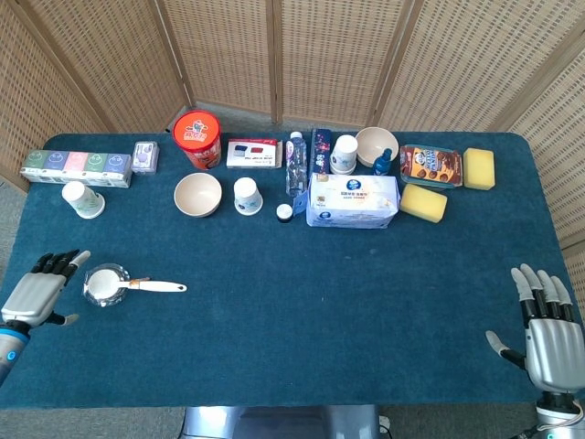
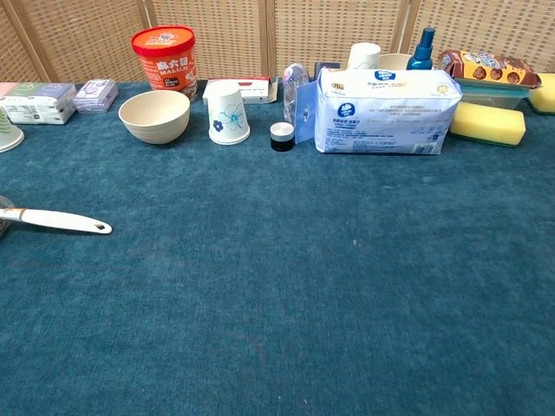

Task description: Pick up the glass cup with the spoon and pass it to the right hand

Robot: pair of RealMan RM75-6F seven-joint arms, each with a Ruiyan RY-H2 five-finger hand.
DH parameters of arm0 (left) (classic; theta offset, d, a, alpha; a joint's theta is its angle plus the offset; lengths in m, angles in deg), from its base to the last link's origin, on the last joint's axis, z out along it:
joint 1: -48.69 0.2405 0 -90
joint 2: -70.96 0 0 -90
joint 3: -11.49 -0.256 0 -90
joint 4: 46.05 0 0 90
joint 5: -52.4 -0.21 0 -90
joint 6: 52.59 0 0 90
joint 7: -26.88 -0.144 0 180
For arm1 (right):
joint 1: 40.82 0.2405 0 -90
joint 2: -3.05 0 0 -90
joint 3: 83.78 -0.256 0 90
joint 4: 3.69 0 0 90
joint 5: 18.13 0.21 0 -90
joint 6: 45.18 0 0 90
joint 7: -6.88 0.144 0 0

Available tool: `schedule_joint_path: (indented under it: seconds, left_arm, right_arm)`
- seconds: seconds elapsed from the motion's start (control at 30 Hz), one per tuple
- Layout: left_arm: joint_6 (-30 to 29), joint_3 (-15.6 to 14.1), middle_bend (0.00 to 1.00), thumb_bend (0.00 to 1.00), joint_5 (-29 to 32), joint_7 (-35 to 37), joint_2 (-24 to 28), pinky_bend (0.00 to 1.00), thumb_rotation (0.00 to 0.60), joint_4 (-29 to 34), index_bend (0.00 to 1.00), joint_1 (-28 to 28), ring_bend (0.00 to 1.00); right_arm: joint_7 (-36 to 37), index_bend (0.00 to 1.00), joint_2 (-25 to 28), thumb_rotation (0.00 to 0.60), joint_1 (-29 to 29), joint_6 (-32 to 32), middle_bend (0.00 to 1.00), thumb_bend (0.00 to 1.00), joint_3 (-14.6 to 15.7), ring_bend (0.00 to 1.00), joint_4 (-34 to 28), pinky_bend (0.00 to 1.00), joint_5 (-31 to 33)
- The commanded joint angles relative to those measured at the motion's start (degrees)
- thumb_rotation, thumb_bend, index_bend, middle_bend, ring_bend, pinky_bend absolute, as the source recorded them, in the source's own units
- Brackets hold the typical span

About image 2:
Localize white measuring scoop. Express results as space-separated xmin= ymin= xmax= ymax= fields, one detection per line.
xmin=0 ymin=194 xmax=114 ymax=239

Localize clear container teal rim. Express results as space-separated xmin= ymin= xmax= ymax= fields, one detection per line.
xmin=452 ymin=77 xmax=532 ymax=111

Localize clear plastic water bottle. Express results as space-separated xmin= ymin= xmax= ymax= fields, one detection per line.
xmin=282 ymin=62 xmax=310 ymax=127

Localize red instant noodle tub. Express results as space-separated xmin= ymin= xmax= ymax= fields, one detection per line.
xmin=131 ymin=25 xmax=199 ymax=102

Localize multicolour pocket tissue multipack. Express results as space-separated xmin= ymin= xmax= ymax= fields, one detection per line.
xmin=0 ymin=81 xmax=78 ymax=126

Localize blue white tissue pack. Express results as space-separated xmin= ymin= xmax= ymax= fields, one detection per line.
xmin=295 ymin=68 xmax=464 ymax=155

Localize blue spray bottle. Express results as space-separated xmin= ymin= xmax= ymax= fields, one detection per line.
xmin=405 ymin=27 xmax=437 ymax=72

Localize paper cup blue flower print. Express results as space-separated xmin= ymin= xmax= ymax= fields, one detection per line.
xmin=346 ymin=42 xmax=382 ymax=72
xmin=206 ymin=80 xmax=251 ymax=146

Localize yellow sponge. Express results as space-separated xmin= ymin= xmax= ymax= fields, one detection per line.
xmin=448 ymin=101 xmax=527 ymax=148
xmin=526 ymin=72 xmax=555 ymax=116

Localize teal tablecloth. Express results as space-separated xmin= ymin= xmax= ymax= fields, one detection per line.
xmin=0 ymin=79 xmax=555 ymax=416

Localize brown cookie package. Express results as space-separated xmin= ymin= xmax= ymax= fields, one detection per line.
xmin=437 ymin=49 xmax=544 ymax=90

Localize dark blue patterned box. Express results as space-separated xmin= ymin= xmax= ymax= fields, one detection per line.
xmin=313 ymin=61 xmax=342 ymax=80

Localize beige plastic bowl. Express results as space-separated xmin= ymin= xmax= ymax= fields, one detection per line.
xmin=378 ymin=52 xmax=414 ymax=72
xmin=118 ymin=89 xmax=192 ymax=145

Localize bamboo folding screen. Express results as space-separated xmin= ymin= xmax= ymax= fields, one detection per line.
xmin=0 ymin=0 xmax=555 ymax=84

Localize white and red card box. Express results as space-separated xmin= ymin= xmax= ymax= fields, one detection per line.
xmin=202 ymin=76 xmax=279 ymax=106

